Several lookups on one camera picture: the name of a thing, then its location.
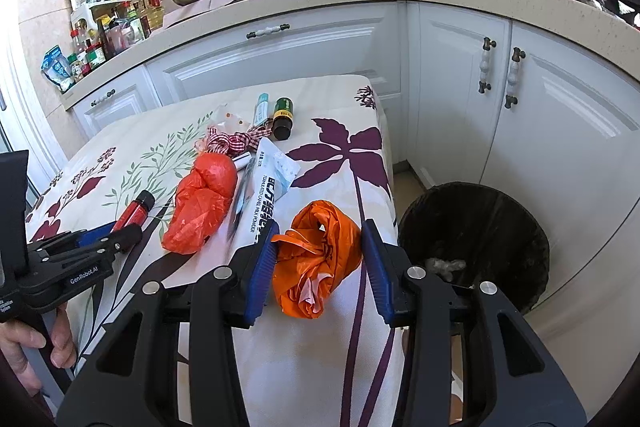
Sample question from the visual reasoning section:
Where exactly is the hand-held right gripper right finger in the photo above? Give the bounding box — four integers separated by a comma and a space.
360, 218, 588, 427

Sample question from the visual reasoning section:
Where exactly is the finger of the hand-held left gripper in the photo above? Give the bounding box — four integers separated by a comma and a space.
37, 223, 144, 270
27, 222, 118, 258

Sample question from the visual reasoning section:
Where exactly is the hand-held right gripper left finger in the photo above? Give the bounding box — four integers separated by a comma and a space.
62, 218, 281, 427

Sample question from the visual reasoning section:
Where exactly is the small red bottle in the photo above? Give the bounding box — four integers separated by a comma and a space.
109, 189, 156, 235

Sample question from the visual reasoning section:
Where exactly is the orange plastic bag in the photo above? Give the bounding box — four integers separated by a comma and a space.
270, 200, 363, 320

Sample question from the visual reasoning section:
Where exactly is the grey foil packet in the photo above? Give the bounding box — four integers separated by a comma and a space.
227, 152, 258, 240

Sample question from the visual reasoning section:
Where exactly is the white powder sachet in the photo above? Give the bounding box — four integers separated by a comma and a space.
240, 138, 302, 248

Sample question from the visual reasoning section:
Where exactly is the red plastic bag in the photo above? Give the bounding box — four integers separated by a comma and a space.
161, 152, 239, 254

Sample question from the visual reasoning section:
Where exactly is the black round stool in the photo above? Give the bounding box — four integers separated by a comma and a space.
397, 181, 551, 315

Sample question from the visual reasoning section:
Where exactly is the red checkered ribbon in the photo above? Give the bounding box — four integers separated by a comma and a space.
192, 127, 273, 158

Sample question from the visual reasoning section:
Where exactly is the white orange printed wrapper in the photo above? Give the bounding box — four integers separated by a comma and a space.
207, 104, 251, 135

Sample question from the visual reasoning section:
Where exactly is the person's left hand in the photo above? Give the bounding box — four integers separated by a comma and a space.
0, 301, 78, 405

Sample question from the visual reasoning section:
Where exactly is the crumpled clear plastic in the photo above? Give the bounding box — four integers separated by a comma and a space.
425, 257, 468, 280

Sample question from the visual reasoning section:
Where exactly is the green yellow label bottle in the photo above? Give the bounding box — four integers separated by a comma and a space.
271, 96, 293, 141

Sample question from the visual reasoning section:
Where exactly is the teal tube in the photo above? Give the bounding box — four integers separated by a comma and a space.
250, 93, 271, 128

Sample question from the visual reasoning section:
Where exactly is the blue snack packet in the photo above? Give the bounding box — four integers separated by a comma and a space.
41, 48, 75, 94

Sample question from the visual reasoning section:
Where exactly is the group of condiment bottles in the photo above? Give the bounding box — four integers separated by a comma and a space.
67, 0, 166, 82

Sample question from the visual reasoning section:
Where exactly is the white kitchen cabinet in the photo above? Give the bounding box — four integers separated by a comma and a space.
65, 0, 640, 323

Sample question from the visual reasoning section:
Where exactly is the cabinet door handle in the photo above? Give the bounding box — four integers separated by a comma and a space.
477, 37, 497, 95
505, 48, 527, 109

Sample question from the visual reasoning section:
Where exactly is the long drawer handle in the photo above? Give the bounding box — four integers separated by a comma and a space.
246, 24, 291, 40

